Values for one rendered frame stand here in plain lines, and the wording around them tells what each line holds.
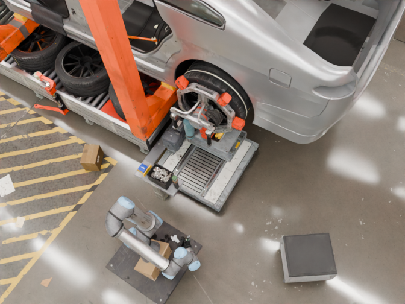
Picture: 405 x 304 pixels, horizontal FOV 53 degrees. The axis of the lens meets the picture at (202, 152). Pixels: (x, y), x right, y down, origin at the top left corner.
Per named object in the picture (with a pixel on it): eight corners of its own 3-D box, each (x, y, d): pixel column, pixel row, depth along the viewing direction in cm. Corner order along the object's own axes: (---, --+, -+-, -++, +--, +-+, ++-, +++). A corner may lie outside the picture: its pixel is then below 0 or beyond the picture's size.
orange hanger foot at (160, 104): (185, 90, 401) (181, 67, 371) (155, 129, 381) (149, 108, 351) (170, 84, 406) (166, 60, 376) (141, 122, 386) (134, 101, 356)
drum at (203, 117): (214, 114, 355) (214, 105, 342) (202, 132, 346) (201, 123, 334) (201, 107, 359) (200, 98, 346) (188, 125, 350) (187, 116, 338)
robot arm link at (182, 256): (175, 262, 284) (185, 269, 291) (185, 249, 285) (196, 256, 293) (169, 256, 291) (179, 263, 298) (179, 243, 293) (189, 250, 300)
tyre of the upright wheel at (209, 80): (237, 120, 394) (267, 93, 333) (225, 138, 385) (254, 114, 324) (182, 79, 387) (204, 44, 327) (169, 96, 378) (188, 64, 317)
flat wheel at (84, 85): (54, 95, 438) (46, 81, 418) (72, 49, 469) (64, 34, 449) (113, 100, 431) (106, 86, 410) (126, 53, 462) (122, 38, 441)
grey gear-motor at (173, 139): (199, 130, 430) (197, 111, 399) (178, 161, 413) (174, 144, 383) (185, 123, 435) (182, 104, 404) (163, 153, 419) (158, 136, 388)
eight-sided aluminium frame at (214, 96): (234, 136, 366) (235, 100, 319) (231, 141, 364) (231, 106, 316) (184, 111, 382) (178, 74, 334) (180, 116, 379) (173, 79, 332)
